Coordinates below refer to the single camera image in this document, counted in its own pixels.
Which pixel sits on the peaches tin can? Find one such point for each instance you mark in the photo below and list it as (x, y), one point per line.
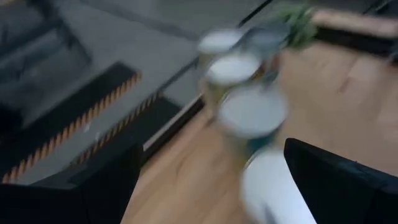
(270, 193)

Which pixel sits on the small green potted plant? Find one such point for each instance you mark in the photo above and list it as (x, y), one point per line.
(297, 25)

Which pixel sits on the black mat hazard stripes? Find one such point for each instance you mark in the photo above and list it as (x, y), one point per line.
(77, 109)
(149, 124)

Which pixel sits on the carrots tin can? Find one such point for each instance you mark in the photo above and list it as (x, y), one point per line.
(252, 109)

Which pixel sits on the tall tin can yellow label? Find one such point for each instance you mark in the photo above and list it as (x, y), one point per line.
(219, 40)

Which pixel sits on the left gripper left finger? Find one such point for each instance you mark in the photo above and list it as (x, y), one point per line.
(62, 205)

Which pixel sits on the tall tin can olive label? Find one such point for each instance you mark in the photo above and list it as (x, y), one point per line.
(231, 67)

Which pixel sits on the wooden shelf black metal frame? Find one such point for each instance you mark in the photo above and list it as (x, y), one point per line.
(326, 124)

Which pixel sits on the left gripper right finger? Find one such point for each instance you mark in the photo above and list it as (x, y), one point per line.
(348, 193)

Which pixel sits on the tin can teal label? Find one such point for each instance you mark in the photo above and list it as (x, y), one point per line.
(264, 39)

